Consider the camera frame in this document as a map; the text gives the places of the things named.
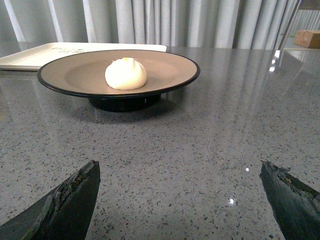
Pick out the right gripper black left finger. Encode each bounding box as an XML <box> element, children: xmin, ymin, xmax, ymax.
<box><xmin>0</xmin><ymin>160</ymin><xmax>101</xmax><ymax>240</ymax></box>

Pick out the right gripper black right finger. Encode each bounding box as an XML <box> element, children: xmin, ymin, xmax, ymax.
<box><xmin>260</xmin><ymin>161</ymin><xmax>320</xmax><ymax>240</ymax></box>

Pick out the brown plate with black rim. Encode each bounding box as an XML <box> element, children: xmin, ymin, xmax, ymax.
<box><xmin>37</xmin><ymin>49</ymin><xmax>201</xmax><ymax>112</ymax></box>

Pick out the white steamed bun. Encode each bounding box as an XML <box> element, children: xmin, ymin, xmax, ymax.
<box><xmin>105</xmin><ymin>57</ymin><xmax>147</xmax><ymax>91</ymax></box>

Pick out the white rectangular tray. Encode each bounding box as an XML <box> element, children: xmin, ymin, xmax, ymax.
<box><xmin>0</xmin><ymin>42</ymin><xmax>167</xmax><ymax>72</ymax></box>

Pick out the cardboard box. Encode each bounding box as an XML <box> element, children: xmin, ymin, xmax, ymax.
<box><xmin>293</xmin><ymin>30</ymin><xmax>320</xmax><ymax>49</ymax></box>

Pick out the grey pleated curtain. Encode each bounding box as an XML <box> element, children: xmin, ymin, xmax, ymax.
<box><xmin>0</xmin><ymin>0</ymin><xmax>296</xmax><ymax>50</ymax></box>

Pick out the metal shelf frame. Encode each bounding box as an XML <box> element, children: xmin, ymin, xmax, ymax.
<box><xmin>275</xmin><ymin>0</ymin><xmax>320</xmax><ymax>50</ymax></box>

